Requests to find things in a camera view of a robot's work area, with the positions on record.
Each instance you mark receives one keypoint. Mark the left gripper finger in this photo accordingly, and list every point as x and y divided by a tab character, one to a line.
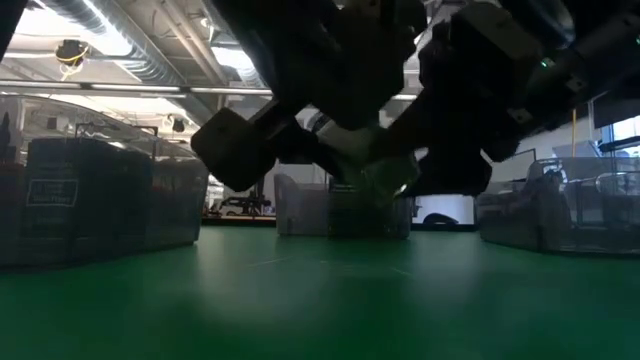
305	142

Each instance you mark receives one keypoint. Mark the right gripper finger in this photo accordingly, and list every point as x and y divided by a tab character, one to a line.
450	170

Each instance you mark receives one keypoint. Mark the grey translucent plastic bin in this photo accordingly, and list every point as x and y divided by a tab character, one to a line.
175	200
300	210
575	220

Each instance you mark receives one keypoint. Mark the dark green spice box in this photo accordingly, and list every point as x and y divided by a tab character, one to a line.
12	210
52	192

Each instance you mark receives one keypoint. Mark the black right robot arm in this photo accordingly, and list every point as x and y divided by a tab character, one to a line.
600	50

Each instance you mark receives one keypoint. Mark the dark rounded object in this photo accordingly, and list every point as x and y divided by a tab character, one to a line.
440	220

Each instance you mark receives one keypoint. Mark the grey partition screen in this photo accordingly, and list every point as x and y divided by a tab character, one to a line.
515	170

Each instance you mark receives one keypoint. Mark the long ceiling light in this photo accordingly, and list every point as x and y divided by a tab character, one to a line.
135	87
225	91

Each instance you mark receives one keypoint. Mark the green table mat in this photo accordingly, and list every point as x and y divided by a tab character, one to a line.
320	300

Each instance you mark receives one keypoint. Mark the round ceiling device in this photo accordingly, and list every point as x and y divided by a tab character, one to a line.
71	52

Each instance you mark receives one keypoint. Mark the small black ceiling camera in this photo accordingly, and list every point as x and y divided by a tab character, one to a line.
178	125

